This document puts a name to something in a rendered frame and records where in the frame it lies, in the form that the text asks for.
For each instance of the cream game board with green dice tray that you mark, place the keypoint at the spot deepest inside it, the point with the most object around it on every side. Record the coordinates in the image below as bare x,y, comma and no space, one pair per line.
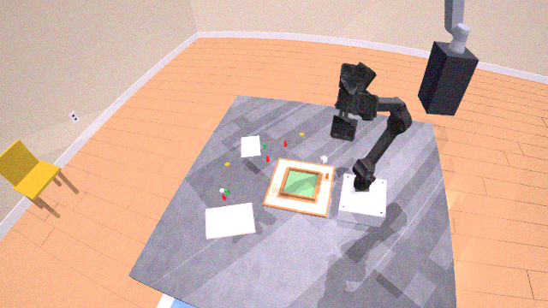
301,181

